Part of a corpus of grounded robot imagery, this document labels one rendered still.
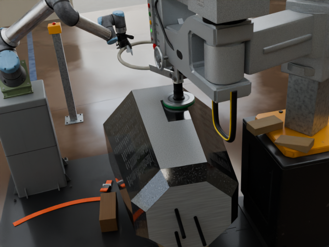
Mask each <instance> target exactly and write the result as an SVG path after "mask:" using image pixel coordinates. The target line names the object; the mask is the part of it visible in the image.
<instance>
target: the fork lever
mask: <svg viewBox="0 0 329 247"><path fill-rule="evenodd" d="M149 67H150V71H152V72H155V73H157V74H160V75H163V76H166V77H168V78H171V79H173V80H174V82H176V80H177V79H176V77H175V76H174V72H173V71H170V68H171V67H172V66H170V67H165V66H164V70H163V71H159V70H158V68H157V66H155V65H152V64H149ZM186 78H187V77H185V76H184V75H183V74H179V81H180V82H181V83H184V79H186Z"/></svg>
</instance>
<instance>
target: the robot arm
mask: <svg viewBox="0 0 329 247"><path fill-rule="evenodd" d="M54 12H55V13H56V15H57V16H58V18H59V19H60V20H61V21H62V22H63V23H65V24H66V25H68V26H75V27H78V28H80V29H82V30H84V31H86V32H89V33H91V34H93V35H95V36H97V37H100V38H102V39H103V40H106V42H107V44H108V45H112V44H114V43H118V44H116V46H118V45H119V46H118V47H117V49H119V50H120V49H121V48H123V47H125V46H126V48H127V50H126V52H127V53H128V52H130V53H131V54H132V55H133V51H132V46H131V44H130V42H129V40H128V38H129V39H134V36H132V35H128V34H126V31H127V28H126V22H125V15H124V12H123V11H121V10H116V11H113V13H112V14H109V15H105V16H101V17H98V18H97V22H98V23H95V22H93V21H91V20H89V19H88V18H86V17H84V16H82V15H80V14H79V12H78V11H77V10H75V9H74V8H73V7H72V5H71V3H70V0H40V1H39V2H38V3H37V4H35V5H34V6H33V7H32V8H31V9H30V10H28V11H27V12H26V13H25V14H24V15H23V16H22V17H20V18H19V19H18V20H17V21H16V22H15V23H13V24H12V25H11V26H10V27H9V28H4V27H1V28H0V79H1V81H2V83H3V84H5V85H6V86H9V87H17V86H20V85H21V84H23V83H24V81H25V79H26V71H25V69H24V68H23V66H21V64H20V60H19V57H18V55H17V52H16V47H17V46H18V45H19V44H20V40H21V39H22V38H23V37H24V36H26V35H27V34H28V33H29V32H30V31H32V30H33V29H34V28H35V27H37V26H38V25H39V24H40V23H41V22H43V21H44V20H45V19H46V18H47V17H49V16H50V15H51V14H52V13H54ZM114 25H115V29H116V33H115V30H114V28H113V26H114Z"/></svg>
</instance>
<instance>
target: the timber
mask: <svg viewBox="0 0 329 247"><path fill-rule="evenodd" d="M99 223H100V228H101V232H109V231H117V230H118V199H117V194H116V192H110V193H102V194H100V211H99Z"/></svg>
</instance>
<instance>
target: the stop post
mask: <svg viewBox="0 0 329 247"><path fill-rule="evenodd" d="M48 31H49V34H52V39H53V43H54V48H55V52H56V57H57V62H58V66H59V71H60V75H61V80H62V84H63V89H64V93H65V98H66V103H67V107H68V112H69V116H65V125H69V124H77V123H83V114H77V112H76V108H75V103H74V98H73V93H72V88H71V82H70V77H69V72H68V68H67V63H66V58H65V53H64V49H63V44H62V39H61V33H62V28H61V24H60V23H56V24H48Z"/></svg>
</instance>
